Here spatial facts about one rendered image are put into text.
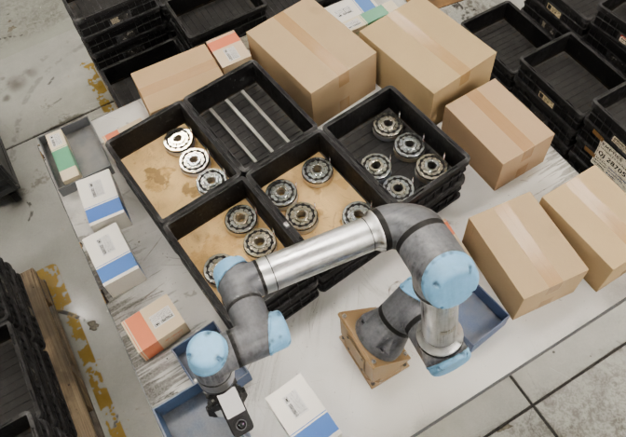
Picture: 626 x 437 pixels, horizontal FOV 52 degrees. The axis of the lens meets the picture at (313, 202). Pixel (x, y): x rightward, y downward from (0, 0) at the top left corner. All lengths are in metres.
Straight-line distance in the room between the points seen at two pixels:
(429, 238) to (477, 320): 0.78
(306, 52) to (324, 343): 1.04
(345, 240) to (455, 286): 0.24
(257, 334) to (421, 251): 0.36
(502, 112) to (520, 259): 0.56
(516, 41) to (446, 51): 1.04
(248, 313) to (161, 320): 0.81
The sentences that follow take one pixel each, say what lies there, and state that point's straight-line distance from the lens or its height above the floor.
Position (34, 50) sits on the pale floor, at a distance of 4.13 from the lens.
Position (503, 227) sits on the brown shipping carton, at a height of 0.86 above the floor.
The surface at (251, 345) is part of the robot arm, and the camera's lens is 1.21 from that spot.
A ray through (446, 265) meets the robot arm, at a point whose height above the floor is 1.45.
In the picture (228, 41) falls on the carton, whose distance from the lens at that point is 2.54.
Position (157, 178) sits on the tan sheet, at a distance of 2.21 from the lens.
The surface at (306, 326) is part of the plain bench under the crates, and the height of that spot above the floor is 0.70.
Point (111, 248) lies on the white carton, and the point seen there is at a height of 0.79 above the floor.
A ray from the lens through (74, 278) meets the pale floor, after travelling 3.12.
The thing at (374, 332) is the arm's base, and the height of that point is 0.92.
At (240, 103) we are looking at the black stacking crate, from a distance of 2.34.
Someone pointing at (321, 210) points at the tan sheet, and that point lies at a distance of 2.04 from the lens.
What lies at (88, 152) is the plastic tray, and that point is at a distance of 2.53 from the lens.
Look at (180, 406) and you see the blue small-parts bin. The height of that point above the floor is 1.07.
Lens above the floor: 2.58
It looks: 58 degrees down
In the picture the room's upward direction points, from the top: 7 degrees counter-clockwise
